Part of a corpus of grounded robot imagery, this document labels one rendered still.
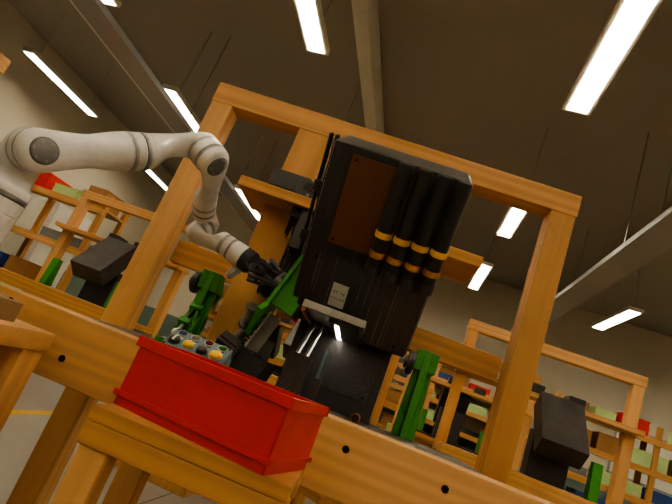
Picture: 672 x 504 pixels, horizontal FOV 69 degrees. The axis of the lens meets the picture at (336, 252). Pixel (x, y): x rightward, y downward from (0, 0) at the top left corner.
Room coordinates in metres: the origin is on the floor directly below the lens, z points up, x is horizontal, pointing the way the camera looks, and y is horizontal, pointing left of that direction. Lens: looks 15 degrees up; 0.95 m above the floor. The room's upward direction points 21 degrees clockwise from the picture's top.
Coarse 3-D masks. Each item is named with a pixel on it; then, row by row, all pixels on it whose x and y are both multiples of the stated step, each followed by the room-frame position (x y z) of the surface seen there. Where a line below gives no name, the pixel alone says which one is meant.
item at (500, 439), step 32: (224, 128) 1.83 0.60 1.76; (288, 160) 1.77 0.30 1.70; (320, 160) 1.75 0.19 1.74; (192, 192) 1.83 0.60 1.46; (160, 224) 1.81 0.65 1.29; (544, 224) 1.68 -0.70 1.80; (160, 256) 1.83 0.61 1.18; (544, 256) 1.64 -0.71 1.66; (128, 288) 1.81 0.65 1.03; (256, 288) 1.76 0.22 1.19; (544, 288) 1.63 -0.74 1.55; (128, 320) 1.83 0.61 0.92; (224, 320) 1.76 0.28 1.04; (544, 320) 1.63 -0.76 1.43; (512, 352) 1.65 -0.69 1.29; (512, 384) 1.63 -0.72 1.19; (512, 416) 1.63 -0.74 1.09; (480, 448) 1.71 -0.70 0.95; (512, 448) 1.63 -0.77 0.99
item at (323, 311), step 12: (312, 312) 1.22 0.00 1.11; (324, 312) 1.17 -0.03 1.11; (336, 312) 1.17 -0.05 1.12; (324, 324) 1.37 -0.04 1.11; (336, 324) 1.19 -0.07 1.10; (348, 324) 1.18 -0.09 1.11; (360, 324) 1.16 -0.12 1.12; (336, 336) 1.44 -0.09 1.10; (348, 336) 1.33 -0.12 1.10; (360, 336) 1.32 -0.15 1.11
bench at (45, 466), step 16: (64, 400) 1.82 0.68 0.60; (80, 400) 1.81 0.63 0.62; (96, 400) 1.88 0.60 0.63; (64, 416) 1.81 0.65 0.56; (80, 416) 1.82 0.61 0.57; (48, 432) 1.82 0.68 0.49; (64, 432) 1.81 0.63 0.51; (48, 448) 1.81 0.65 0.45; (64, 448) 1.82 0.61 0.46; (32, 464) 1.82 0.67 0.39; (48, 464) 1.81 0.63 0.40; (64, 464) 1.88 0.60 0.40; (32, 480) 1.81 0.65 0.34; (48, 480) 1.82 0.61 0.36; (16, 496) 1.82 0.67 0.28; (32, 496) 1.81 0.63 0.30; (48, 496) 1.87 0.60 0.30
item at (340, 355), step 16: (320, 336) 1.51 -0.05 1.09; (288, 352) 1.53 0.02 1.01; (304, 352) 1.52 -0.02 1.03; (320, 352) 1.51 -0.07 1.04; (336, 352) 1.50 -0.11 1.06; (352, 352) 1.50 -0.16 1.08; (368, 352) 1.49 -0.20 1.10; (384, 352) 1.49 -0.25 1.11; (336, 368) 1.50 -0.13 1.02; (352, 368) 1.50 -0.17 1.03; (368, 368) 1.49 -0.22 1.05; (384, 368) 1.49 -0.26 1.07; (304, 384) 1.51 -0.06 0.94; (336, 384) 1.50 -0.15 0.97; (352, 384) 1.49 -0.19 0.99; (368, 384) 1.49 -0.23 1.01; (320, 400) 1.51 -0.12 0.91; (336, 400) 1.50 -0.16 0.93; (352, 400) 1.49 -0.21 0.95; (368, 400) 1.49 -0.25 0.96; (368, 416) 1.49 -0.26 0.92
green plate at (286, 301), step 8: (296, 264) 1.36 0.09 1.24; (288, 272) 1.36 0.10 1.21; (296, 272) 1.37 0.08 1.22; (288, 280) 1.37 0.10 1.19; (280, 288) 1.37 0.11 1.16; (288, 288) 1.37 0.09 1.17; (272, 296) 1.37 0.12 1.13; (280, 296) 1.38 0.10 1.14; (288, 296) 1.37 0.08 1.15; (272, 304) 1.41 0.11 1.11; (280, 304) 1.37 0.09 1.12; (288, 304) 1.37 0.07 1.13; (296, 304) 1.37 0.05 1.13; (272, 312) 1.47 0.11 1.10; (288, 312) 1.37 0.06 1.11
